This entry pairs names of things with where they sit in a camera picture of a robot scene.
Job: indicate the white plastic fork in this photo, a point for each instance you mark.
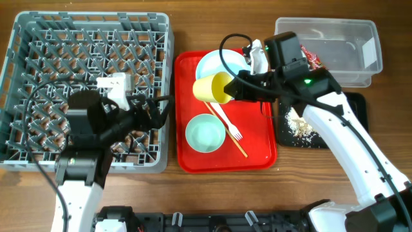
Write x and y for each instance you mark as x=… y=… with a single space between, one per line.
x=232 y=128

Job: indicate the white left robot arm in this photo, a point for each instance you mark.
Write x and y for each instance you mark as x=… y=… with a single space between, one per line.
x=82 y=167

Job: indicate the rice food scraps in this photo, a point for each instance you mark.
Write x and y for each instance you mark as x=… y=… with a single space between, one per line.
x=298 y=127

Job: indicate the wooden chopstick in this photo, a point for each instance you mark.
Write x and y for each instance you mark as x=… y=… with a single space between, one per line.
x=236 y=142

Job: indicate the black waste tray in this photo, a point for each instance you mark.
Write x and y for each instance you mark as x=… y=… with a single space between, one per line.
x=357 y=103

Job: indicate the red snack wrapper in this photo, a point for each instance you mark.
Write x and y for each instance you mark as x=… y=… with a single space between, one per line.
x=313 y=60

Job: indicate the clear plastic bin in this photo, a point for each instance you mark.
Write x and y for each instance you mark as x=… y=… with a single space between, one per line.
x=349 y=48

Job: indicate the green saucer bowl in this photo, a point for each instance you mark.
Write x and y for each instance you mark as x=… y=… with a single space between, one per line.
x=205 y=133

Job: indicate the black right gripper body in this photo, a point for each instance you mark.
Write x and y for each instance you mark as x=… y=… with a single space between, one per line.
x=257 y=87

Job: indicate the grey dishwasher rack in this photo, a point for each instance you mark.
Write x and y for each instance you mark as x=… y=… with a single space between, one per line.
x=52 y=55

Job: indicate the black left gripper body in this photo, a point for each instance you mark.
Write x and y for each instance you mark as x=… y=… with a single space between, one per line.
x=134 y=122

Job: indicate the large light blue plate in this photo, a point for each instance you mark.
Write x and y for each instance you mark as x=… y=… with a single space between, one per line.
x=211 y=63

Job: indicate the yellow plastic cup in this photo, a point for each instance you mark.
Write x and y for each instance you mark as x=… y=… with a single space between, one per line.
x=211 y=88

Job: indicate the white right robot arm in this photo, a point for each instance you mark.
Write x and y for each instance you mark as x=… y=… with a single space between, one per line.
x=281 y=70

